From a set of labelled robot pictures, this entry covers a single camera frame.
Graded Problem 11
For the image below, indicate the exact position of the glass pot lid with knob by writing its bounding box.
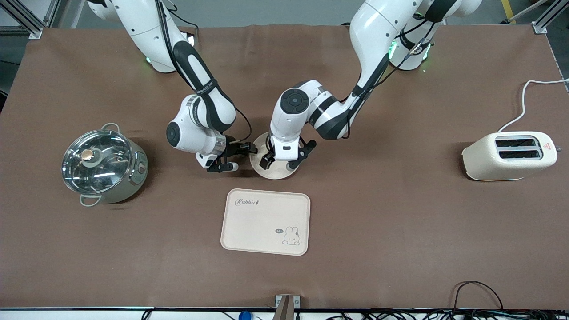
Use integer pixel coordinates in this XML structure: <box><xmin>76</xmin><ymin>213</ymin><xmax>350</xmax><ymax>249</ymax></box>
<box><xmin>61</xmin><ymin>129</ymin><xmax>136</xmax><ymax>195</ymax></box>

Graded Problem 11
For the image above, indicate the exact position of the white toaster power cord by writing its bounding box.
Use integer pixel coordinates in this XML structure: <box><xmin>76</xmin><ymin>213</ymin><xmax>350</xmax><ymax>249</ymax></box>
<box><xmin>497</xmin><ymin>78</ymin><xmax>569</xmax><ymax>134</ymax></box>

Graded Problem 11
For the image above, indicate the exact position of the metal table edge bracket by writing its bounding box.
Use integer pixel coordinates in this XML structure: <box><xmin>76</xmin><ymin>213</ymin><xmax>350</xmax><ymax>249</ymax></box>
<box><xmin>275</xmin><ymin>294</ymin><xmax>300</xmax><ymax>320</ymax></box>

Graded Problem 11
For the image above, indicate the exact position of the white two-slot toaster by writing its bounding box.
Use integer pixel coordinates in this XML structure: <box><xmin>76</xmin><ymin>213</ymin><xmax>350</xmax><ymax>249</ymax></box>
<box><xmin>461</xmin><ymin>131</ymin><xmax>561</xmax><ymax>182</ymax></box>

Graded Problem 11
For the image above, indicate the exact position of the brown table cover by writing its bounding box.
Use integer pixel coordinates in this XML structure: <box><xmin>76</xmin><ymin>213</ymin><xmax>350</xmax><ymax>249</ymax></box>
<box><xmin>0</xmin><ymin>24</ymin><xmax>569</xmax><ymax>310</ymax></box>

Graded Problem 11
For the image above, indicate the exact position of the aluminium frame profile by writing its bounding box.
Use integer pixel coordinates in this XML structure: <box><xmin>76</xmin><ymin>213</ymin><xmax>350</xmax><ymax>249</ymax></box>
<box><xmin>533</xmin><ymin>0</ymin><xmax>569</xmax><ymax>34</ymax></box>
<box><xmin>0</xmin><ymin>0</ymin><xmax>60</xmax><ymax>40</ymax></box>

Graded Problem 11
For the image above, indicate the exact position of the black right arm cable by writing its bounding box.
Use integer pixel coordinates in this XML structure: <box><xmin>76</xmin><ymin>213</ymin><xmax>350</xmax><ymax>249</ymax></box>
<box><xmin>153</xmin><ymin>0</ymin><xmax>252</xmax><ymax>144</ymax></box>

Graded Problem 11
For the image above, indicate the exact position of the steel electric pot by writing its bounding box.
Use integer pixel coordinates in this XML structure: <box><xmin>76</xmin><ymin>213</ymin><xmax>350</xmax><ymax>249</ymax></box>
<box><xmin>61</xmin><ymin>123</ymin><xmax>149</xmax><ymax>208</ymax></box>

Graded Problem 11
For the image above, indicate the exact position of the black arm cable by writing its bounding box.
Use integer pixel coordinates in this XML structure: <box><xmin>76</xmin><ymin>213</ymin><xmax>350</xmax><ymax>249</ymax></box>
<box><xmin>345</xmin><ymin>16</ymin><xmax>438</xmax><ymax>138</ymax></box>
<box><xmin>153</xmin><ymin>0</ymin><xmax>252</xmax><ymax>144</ymax></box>

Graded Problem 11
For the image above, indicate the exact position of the round cream plate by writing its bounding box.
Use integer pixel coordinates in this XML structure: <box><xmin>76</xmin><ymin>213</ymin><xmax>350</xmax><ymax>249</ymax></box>
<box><xmin>249</xmin><ymin>132</ymin><xmax>305</xmax><ymax>180</ymax></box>

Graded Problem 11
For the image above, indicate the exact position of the cream rabbit print tray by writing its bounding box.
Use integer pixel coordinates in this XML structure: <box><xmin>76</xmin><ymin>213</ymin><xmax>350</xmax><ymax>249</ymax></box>
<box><xmin>220</xmin><ymin>188</ymin><xmax>311</xmax><ymax>256</ymax></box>

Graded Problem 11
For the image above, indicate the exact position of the black cable bundle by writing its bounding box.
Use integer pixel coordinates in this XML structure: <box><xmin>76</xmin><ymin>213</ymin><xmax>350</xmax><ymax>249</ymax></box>
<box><xmin>311</xmin><ymin>308</ymin><xmax>569</xmax><ymax>320</ymax></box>

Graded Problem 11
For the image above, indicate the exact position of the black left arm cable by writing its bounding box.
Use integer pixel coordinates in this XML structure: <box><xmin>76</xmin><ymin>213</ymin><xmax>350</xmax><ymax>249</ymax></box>
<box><xmin>345</xmin><ymin>16</ymin><xmax>438</xmax><ymax>138</ymax></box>

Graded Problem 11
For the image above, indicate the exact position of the black looped cable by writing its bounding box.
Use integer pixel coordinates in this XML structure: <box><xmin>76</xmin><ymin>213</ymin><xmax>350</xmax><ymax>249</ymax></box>
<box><xmin>451</xmin><ymin>281</ymin><xmax>505</xmax><ymax>312</ymax></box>

